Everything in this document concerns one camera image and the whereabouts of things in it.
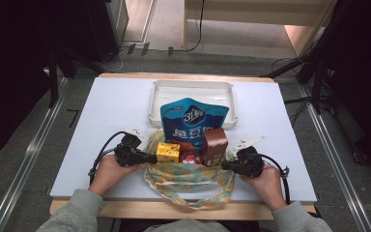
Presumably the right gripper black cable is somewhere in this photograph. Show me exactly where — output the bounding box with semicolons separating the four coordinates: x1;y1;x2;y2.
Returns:
259;154;291;206

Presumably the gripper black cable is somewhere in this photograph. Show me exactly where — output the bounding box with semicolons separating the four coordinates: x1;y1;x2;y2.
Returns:
259;154;291;206
88;130;127;187

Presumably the yellow drink carton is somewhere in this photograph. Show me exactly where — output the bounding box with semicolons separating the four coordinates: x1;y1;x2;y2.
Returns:
156;141;182;163

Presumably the person's right hand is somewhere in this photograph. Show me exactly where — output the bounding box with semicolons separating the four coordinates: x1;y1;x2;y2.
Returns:
240;165;288;212

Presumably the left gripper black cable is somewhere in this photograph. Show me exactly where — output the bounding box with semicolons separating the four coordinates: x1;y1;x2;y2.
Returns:
88;130;127;187

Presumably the lemon print cloth bag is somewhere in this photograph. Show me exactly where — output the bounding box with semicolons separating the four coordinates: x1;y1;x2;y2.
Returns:
143;129;236;211

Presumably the person's grey clothed torso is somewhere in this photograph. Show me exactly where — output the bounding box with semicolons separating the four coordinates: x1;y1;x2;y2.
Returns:
143;217;231;232

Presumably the red round tin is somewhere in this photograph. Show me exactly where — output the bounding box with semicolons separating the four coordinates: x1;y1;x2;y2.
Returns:
179;150;203;165

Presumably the blue snack pouch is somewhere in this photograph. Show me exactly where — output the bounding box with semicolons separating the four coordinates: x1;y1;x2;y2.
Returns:
159;97;231;153

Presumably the dark curtain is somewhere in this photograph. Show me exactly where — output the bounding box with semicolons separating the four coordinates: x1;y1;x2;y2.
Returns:
0;0;110;163
322;0;371;175

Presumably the white plastic tray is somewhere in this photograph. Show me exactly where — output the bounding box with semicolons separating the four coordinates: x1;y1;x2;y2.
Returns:
148;79;239;130

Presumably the black floor cable bundle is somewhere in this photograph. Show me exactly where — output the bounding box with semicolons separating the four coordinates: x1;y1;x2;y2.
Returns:
270;57;317;128

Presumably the light wooden furniture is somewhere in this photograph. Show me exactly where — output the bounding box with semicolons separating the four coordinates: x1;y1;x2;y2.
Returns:
183;0;336;59

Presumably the black tripod stand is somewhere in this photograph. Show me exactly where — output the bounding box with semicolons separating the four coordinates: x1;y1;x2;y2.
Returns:
46;44;105;109
260;0;336;114

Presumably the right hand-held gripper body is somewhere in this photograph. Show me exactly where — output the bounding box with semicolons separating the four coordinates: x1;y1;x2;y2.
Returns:
232;135;267;178

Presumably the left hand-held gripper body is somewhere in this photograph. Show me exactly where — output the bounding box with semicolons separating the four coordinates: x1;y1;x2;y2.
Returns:
114;128;145;167

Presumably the person's left hand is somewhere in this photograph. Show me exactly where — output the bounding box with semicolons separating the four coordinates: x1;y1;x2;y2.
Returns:
89;154;141;197

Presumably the brown rectangular box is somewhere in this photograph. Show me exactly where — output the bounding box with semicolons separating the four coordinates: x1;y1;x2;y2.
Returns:
201;128;229;167

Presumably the white floor cable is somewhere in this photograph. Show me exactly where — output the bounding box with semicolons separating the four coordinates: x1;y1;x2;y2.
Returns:
98;47;124;73

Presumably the black hanging cable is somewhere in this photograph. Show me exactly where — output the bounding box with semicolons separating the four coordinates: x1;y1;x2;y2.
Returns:
186;0;206;53

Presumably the metal floor rail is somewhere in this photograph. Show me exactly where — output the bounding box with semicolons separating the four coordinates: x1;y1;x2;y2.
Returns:
299;84;371;232
0;76;69;232

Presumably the grey cabinet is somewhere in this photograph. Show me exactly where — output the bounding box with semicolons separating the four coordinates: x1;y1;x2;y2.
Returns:
104;0;129;44

